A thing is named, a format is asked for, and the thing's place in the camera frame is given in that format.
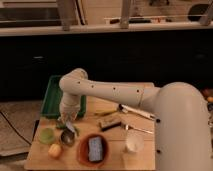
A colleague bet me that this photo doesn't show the light green cup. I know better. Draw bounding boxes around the light green cup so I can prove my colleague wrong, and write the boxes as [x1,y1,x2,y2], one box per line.
[39,128,55,145]

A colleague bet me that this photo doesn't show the wooden block eraser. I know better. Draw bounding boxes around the wooden block eraser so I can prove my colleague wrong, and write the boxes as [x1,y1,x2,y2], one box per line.
[99,116,121,131]

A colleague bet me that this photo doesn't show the green plastic tray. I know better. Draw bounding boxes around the green plastic tray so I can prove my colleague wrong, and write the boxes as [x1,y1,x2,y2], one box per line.
[41,75,86,119]

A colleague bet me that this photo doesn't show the clear plastic cup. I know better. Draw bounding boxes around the clear plastic cup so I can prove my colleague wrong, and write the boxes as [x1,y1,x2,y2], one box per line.
[125,130,144,154]

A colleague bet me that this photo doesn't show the small grey towel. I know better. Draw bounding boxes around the small grey towel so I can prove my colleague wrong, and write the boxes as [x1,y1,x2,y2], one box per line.
[65,121,76,134]

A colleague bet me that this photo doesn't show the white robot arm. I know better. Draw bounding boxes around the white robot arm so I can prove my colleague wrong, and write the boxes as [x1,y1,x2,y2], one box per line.
[59,68,213,171]

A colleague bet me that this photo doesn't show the black cable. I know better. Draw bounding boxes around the black cable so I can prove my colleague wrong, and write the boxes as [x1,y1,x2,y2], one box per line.
[0,110,33,147]

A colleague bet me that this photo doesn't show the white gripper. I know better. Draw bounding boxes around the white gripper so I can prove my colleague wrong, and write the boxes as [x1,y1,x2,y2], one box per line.
[59,94,81,122]

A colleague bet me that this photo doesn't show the yellow lemon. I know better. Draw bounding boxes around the yellow lemon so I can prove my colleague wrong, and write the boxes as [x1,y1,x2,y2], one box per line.
[48,144,63,158]

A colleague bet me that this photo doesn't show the yellow banana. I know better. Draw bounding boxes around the yellow banana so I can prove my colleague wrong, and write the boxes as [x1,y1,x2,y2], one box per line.
[94,109,117,116]

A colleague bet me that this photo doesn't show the orange bowl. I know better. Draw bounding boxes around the orange bowl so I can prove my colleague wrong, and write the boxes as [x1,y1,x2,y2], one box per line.
[76,133,109,168]

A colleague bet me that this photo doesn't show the blue sponge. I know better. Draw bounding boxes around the blue sponge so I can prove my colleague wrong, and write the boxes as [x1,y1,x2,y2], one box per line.
[88,136,103,162]

